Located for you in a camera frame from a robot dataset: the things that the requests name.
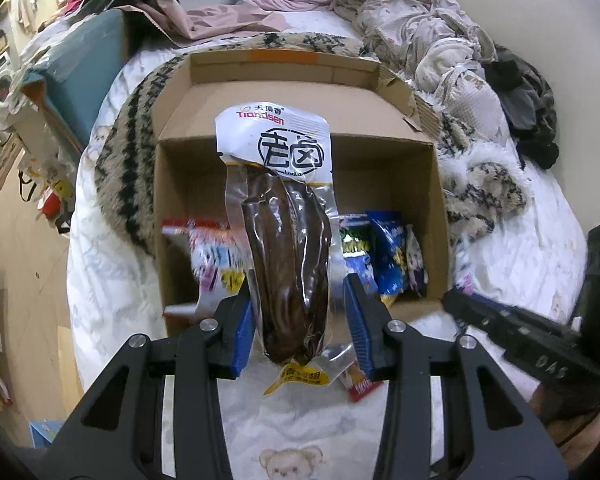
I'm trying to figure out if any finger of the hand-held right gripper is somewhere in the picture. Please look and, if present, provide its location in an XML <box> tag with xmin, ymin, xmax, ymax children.
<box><xmin>440</xmin><ymin>290</ymin><xmax>600</xmax><ymax>401</ymax></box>

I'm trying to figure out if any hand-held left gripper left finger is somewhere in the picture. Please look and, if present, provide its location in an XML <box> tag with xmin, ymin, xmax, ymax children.
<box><xmin>40</xmin><ymin>287</ymin><xmax>256</xmax><ymax>480</ymax></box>

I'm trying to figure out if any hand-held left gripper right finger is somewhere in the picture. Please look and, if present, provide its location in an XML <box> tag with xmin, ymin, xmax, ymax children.
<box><xmin>342</xmin><ymin>272</ymin><xmax>568</xmax><ymax>480</ymax></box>

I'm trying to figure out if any white snack bag red top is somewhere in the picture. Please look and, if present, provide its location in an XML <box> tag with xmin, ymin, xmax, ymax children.
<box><xmin>161</xmin><ymin>216</ymin><xmax>253</xmax><ymax>318</ymax></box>

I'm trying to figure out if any brown vacuum-packed snack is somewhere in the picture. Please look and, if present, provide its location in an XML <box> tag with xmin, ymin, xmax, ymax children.
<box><xmin>214</xmin><ymin>102</ymin><xmax>338</xmax><ymax>367</ymax></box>

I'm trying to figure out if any person's right hand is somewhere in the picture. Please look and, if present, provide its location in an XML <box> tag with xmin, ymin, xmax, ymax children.
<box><xmin>532</xmin><ymin>385</ymin><xmax>600</xmax><ymax>461</ymax></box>

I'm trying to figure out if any small red snack packet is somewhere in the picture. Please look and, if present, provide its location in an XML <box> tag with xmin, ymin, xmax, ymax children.
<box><xmin>347</xmin><ymin>377</ymin><xmax>384</xmax><ymax>402</ymax></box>

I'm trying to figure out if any white printed quilt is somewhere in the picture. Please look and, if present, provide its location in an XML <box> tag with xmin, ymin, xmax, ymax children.
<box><xmin>66</xmin><ymin>10</ymin><xmax>593</xmax><ymax>480</ymax></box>

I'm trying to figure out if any clear packet yellow label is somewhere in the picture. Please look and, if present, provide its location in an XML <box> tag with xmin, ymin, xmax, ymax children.
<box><xmin>262</xmin><ymin>344</ymin><xmax>357</xmax><ymax>397</ymax></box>

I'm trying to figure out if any green lettered snack packet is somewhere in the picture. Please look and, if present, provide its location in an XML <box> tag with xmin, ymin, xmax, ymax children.
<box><xmin>337</xmin><ymin>214</ymin><xmax>377</xmax><ymax>283</ymax></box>

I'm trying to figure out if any blue cartoon snack packet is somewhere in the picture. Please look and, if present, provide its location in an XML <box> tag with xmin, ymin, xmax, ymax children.
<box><xmin>367</xmin><ymin>210</ymin><xmax>428</xmax><ymax>306</ymax></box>

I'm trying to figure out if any striped fuzzy blanket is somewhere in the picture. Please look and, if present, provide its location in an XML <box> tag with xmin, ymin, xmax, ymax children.
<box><xmin>94</xmin><ymin>30</ymin><xmax>528</xmax><ymax>261</ymax></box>

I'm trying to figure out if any small blue box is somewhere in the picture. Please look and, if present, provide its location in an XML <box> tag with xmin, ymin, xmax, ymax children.
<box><xmin>30</xmin><ymin>420</ymin><xmax>66</xmax><ymax>448</ymax></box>

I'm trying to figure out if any crumpled cream bedding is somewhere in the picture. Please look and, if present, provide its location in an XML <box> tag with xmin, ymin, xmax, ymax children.
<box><xmin>332</xmin><ymin>0</ymin><xmax>511</xmax><ymax>146</ymax></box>

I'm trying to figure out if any cardboard box with teal pad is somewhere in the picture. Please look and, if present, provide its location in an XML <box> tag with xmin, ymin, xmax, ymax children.
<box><xmin>20</xmin><ymin>5</ymin><xmax>181</xmax><ymax>153</ymax></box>

